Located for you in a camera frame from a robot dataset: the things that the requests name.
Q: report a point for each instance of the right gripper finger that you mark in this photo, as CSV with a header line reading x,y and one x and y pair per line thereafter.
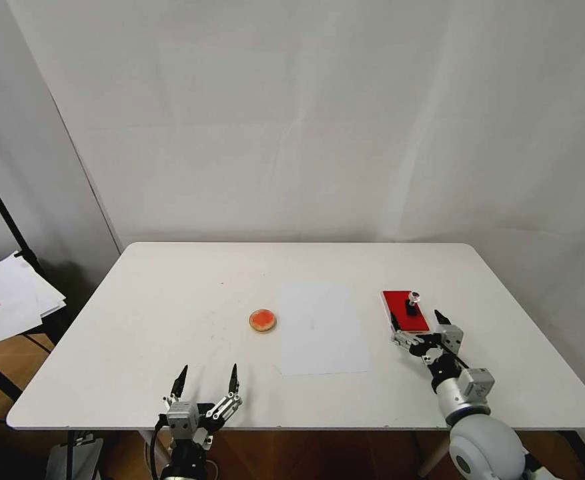
x,y
442,318
403,338

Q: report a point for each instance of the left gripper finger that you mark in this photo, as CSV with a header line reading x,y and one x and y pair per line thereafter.
x,y
232,382
178,385

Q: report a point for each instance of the red rectangular ink pad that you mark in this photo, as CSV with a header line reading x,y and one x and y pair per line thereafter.
x,y
397,307

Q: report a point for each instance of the black stamp with silver knob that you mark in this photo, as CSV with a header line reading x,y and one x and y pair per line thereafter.
x,y
412,306

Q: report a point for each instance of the round orange ink pad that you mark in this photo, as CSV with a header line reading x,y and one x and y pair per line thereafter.
x,y
263,321

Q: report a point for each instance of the white table leg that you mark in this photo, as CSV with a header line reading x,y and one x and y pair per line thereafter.
x,y
153,445
434,450

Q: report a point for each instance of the white paper sheet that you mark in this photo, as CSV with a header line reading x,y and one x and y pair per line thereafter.
x,y
322,330

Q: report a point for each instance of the grey box on floor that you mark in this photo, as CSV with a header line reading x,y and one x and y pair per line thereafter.
x,y
74,460

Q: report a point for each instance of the stack of white papers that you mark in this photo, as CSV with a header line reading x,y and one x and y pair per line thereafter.
x,y
2,300

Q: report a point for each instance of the black stand pole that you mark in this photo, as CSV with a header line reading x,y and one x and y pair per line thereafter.
x,y
7,215

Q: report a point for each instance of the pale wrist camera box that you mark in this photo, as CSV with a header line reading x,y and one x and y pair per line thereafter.
x,y
182,417
451,338

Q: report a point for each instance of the black side table frame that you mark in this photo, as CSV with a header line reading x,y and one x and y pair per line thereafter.
x,y
2,372

